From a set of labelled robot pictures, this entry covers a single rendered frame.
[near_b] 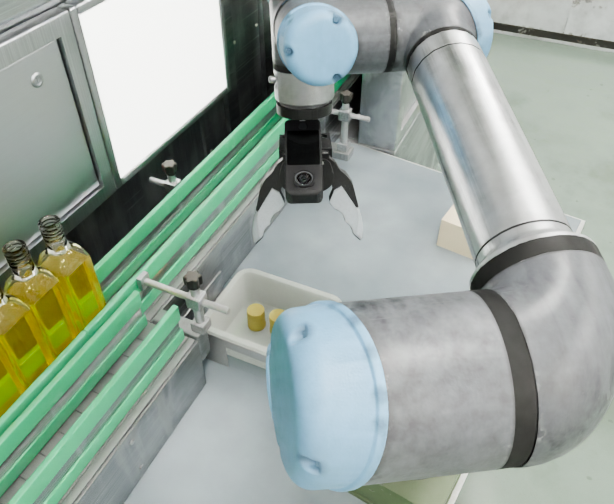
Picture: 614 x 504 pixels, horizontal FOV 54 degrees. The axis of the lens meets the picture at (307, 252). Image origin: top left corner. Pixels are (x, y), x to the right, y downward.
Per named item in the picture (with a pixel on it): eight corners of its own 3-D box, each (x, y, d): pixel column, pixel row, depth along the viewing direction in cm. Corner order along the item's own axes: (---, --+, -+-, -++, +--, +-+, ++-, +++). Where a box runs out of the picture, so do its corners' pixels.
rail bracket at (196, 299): (153, 302, 105) (140, 249, 97) (237, 333, 100) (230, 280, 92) (143, 313, 103) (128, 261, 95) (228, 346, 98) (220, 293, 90)
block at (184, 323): (169, 330, 110) (162, 305, 105) (213, 348, 107) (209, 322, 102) (157, 345, 107) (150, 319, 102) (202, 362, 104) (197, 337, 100)
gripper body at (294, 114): (331, 171, 87) (331, 88, 81) (336, 198, 80) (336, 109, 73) (279, 173, 87) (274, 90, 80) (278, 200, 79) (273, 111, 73)
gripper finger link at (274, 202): (257, 227, 89) (292, 179, 85) (256, 247, 84) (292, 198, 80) (239, 216, 88) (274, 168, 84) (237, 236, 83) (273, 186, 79)
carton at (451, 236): (511, 225, 141) (519, 200, 136) (486, 265, 132) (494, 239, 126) (463, 208, 146) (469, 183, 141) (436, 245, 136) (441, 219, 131)
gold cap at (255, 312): (269, 321, 117) (268, 305, 114) (260, 334, 115) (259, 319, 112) (252, 315, 118) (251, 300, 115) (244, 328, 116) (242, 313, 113)
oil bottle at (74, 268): (92, 324, 102) (56, 229, 88) (119, 335, 100) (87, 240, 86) (69, 349, 98) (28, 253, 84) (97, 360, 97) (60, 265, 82)
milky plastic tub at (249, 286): (245, 294, 125) (242, 264, 119) (346, 329, 118) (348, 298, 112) (201, 355, 113) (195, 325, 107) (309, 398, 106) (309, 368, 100)
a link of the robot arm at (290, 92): (336, 73, 71) (267, 76, 71) (336, 111, 73) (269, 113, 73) (332, 58, 77) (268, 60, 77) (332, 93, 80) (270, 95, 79)
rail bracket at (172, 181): (162, 204, 127) (151, 151, 118) (190, 213, 125) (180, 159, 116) (151, 215, 124) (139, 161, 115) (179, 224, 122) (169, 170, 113)
